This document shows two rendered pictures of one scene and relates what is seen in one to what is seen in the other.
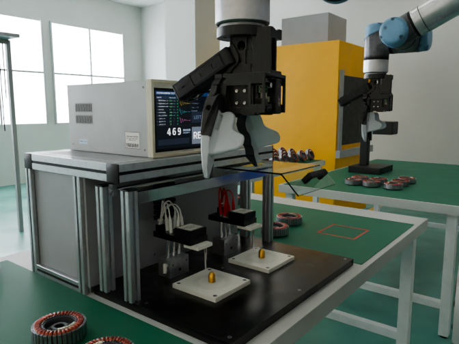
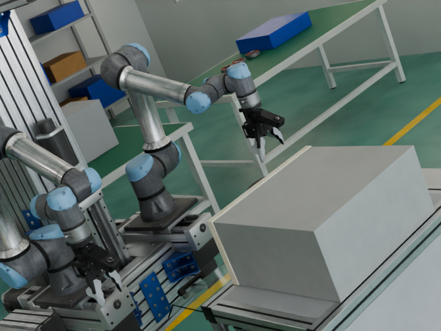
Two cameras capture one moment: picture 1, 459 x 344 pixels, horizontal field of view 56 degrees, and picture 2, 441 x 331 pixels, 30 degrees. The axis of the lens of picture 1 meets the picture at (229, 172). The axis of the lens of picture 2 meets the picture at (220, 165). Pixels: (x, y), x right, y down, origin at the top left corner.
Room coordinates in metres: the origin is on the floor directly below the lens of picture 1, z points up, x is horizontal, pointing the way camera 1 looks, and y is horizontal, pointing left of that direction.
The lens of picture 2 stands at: (3.41, 0.58, 2.13)
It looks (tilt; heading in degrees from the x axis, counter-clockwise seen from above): 18 degrees down; 196
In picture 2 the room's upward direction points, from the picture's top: 22 degrees counter-clockwise
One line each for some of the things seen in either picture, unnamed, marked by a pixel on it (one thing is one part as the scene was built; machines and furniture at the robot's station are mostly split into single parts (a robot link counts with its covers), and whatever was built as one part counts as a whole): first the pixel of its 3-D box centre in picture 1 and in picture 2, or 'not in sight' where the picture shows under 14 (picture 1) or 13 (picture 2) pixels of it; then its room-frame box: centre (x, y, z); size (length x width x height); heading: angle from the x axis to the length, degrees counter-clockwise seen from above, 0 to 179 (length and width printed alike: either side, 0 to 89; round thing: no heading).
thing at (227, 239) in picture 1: (225, 244); not in sight; (1.38, 0.01, 0.80); 0.07 x 0.05 x 0.06; 142
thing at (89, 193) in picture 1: (175, 209); not in sight; (1.36, 0.17, 0.92); 0.66 x 0.01 x 0.30; 142
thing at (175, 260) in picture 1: (173, 264); not in sight; (1.19, 0.16, 0.80); 0.07 x 0.05 x 0.06; 142
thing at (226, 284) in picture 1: (212, 283); not in sight; (1.11, 0.05, 0.78); 0.15 x 0.15 x 0.01; 52
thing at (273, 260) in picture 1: (261, 259); not in sight; (1.30, -0.10, 0.78); 0.15 x 0.15 x 0.01; 52
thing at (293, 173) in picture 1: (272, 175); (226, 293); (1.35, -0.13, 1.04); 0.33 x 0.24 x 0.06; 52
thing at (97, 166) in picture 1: (160, 155); (338, 252); (1.40, 0.23, 1.09); 0.68 x 0.44 x 0.05; 142
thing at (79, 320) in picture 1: (59, 328); not in sight; (0.88, 0.37, 0.77); 0.11 x 0.11 x 0.04
